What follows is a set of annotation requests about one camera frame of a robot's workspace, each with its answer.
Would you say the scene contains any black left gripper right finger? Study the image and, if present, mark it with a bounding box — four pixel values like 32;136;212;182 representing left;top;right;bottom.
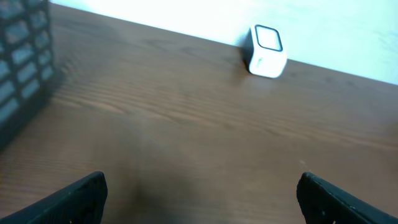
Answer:
296;172;397;224

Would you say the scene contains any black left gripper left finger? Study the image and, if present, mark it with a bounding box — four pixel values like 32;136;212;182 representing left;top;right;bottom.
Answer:
1;171;108;224

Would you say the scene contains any grey plastic basket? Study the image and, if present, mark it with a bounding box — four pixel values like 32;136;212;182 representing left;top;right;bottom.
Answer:
1;0;57;147

